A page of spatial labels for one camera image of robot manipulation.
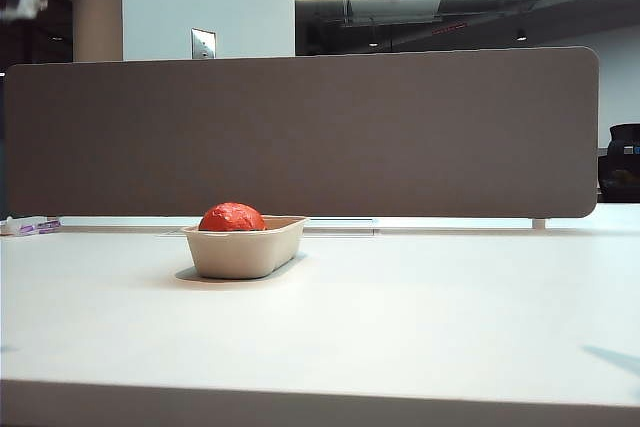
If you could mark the orange fruit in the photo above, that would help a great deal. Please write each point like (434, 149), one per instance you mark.
(232, 218)

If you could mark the beige paper lunchbox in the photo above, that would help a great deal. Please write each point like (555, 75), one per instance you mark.
(245, 253)

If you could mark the brown fabric desk divider panel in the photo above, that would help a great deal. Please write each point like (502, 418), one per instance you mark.
(300, 137)

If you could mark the white divider support foot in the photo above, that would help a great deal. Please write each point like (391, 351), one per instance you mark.
(539, 223)

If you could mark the small purple and white box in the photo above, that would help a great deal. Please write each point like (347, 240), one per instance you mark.
(35, 226)

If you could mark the black bag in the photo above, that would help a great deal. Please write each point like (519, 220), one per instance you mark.
(622, 162)

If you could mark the silver wall switch plate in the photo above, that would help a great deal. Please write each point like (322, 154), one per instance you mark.
(203, 43)

